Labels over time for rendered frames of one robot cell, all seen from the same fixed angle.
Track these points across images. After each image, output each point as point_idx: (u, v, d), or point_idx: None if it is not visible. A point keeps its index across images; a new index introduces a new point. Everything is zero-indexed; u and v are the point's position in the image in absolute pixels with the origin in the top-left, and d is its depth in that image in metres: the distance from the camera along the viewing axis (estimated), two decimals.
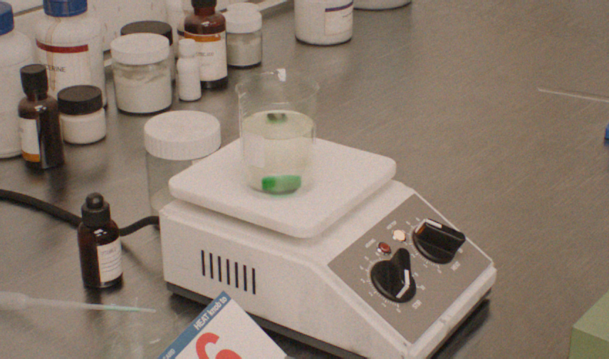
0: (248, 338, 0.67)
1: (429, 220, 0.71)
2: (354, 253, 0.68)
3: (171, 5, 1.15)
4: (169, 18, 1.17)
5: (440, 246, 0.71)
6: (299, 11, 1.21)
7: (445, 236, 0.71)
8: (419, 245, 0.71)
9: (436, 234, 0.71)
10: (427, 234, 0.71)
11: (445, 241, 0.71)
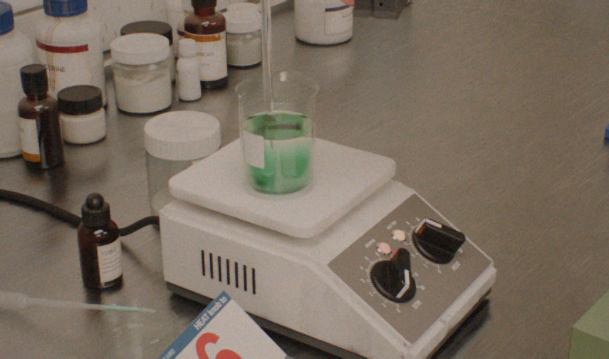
0: (248, 338, 0.67)
1: (429, 220, 0.71)
2: (354, 253, 0.68)
3: (171, 5, 1.15)
4: (169, 18, 1.17)
5: (440, 246, 0.71)
6: (299, 11, 1.21)
7: (445, 236, 0.71)
8: (419, 245, 0.71)
9: (436, 234, 0.71)
10: (427, 234, 0.71)
11: (445, 241, 0.71)
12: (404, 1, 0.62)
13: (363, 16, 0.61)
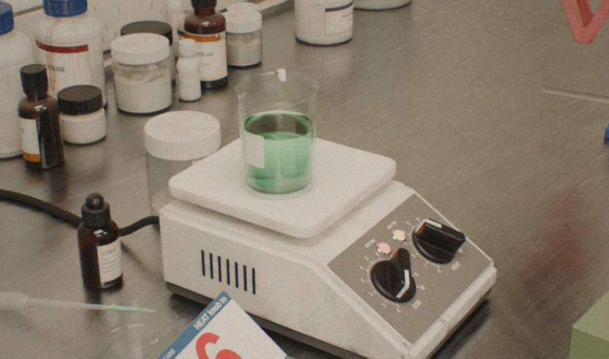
0: (248, 338, 0.67)
1: (429, 220, 0.71)
2: (354, 253, 0.68)
3: (171, 5, 1.15)
4: (169, 18, 1.17)
5: (440, 246, 0.71)
6: (299, 11, 1.21)
7: (445, 236, 0.71)
8: (419, 245, 0.71)
9: (436, 234, 0.71)
10: (427, 234, 0.71)
11: (445, 241, 0.71)
12: None
13: None
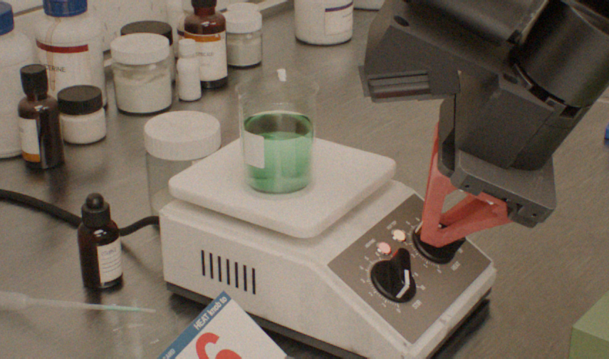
0: (248, 338, 0.67)
1: None
2: (354, 253, 0.68)
3: (171, 5, 1.15)
4: (169, 18, 1.17)
5: (440, 246, 0.71)
6: (299, 11, 1.21)
7: None
8: (419, 245, 0.71)
9: None
10: None
11: None
12: (548, 178, 0.64)
13: (537, 222, 0.64)
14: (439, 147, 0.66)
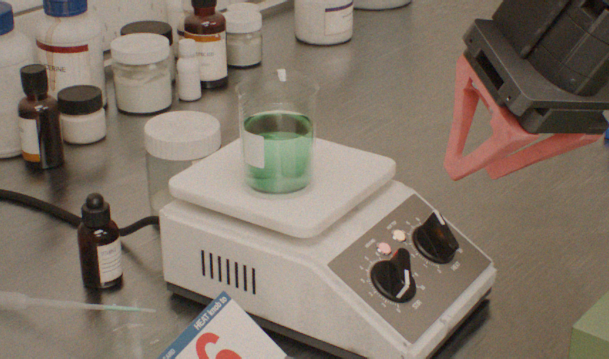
0: (248, 338, 0.67)
1: (438, 213, 0.72)
2: (354, 253, 0.68)
3: (171, 5, 1.15)
4: (169, 18, 1.17)
5: (434, 243, 0.71)
6: (299, 11, 1.21)
7: (439, 233, 0.71)
8: (417, 229, 0.72)
9: (434, 227, 0.71)
10: (429, 224, 0.72)
11: (438, 238, 0.71)
12: (556, 95, 0.59)
13: (531, 124, 0.60)
14: None
